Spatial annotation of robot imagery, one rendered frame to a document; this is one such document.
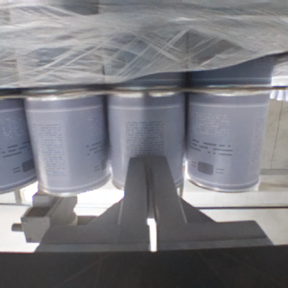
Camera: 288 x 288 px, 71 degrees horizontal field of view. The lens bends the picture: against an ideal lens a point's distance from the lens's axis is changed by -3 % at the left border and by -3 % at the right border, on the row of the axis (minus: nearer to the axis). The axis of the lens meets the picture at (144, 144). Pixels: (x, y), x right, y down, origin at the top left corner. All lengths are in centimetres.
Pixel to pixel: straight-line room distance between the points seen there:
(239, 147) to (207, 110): 4
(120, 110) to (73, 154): 5
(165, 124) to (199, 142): 3
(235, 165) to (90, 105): 12
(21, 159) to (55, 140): 5
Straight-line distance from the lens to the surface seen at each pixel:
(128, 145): 16
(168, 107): 15
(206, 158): 17
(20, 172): 21
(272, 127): 339
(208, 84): 16
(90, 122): 17
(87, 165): 18
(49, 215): 36
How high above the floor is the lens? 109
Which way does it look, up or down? 16 degrees up
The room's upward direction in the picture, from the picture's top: 180 degrees counter-clockwise
